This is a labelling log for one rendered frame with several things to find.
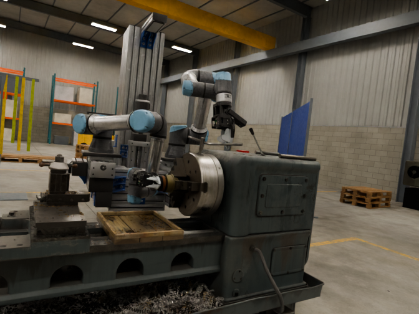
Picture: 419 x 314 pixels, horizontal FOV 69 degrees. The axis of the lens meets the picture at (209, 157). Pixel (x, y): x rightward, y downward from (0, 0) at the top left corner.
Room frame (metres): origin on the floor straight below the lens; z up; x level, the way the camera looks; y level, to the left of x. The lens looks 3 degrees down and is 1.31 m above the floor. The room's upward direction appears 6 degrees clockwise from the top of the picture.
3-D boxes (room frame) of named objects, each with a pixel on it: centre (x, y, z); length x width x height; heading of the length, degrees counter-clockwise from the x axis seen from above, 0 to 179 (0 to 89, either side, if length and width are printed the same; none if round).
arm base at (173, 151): (2.15, 0.24, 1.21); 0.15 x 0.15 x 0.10
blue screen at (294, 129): (8.12, -2.06, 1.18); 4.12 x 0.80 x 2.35; 175
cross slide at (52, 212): (1.24, 0.60, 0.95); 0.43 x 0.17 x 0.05; 31
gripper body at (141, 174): (1.52, 0.31, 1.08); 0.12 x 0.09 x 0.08; 31
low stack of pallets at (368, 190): (8.50, -4.44, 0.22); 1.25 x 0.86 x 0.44; 126
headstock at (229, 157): (1.77, -0.27, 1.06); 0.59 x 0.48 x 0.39; 121
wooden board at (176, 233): (1.40, 0.30, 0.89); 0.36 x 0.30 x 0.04; 31
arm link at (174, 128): (2.15, 0.23, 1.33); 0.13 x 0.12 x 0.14; 101
